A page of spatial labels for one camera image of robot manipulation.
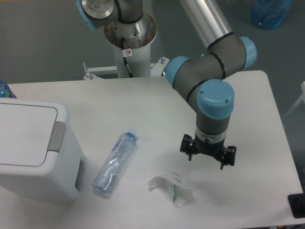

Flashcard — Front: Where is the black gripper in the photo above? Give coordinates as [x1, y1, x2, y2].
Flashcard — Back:
[180, 134, 237, 170]

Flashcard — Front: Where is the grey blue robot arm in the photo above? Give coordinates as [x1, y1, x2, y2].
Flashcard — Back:
[76, 0, 257, 166]

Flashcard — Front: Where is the white trash can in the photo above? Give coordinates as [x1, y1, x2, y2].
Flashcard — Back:
[0, 98, 85, 199]

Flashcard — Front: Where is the white trash can lid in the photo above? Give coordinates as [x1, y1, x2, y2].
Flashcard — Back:
[0, 99, 60, 167]

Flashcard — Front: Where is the black clamp at table edge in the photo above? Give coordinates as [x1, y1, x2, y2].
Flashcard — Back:
[288, 193, 305, 219]

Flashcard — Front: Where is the clear plastic water bottle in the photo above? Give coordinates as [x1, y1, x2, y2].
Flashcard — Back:
[91, 129, 137, 196]

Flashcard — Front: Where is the blue water jug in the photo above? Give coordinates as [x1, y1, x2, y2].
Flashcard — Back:
[250, 0, 294, 30]

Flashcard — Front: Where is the blue bottle at left edge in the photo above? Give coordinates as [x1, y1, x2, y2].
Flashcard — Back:
[0, 81, 17, 98]

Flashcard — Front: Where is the white pedestal base frame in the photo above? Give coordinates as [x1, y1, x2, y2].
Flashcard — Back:
[82, 56, 170, 81]

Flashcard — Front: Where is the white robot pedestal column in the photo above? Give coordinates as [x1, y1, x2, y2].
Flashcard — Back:
[113, 44, 151, 78]

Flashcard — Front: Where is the white frame at right edge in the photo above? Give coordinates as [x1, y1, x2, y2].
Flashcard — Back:
[282, 81, 305, 120]

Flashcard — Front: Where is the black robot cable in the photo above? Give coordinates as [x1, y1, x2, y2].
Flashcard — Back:
[120, 37, 134, 78]

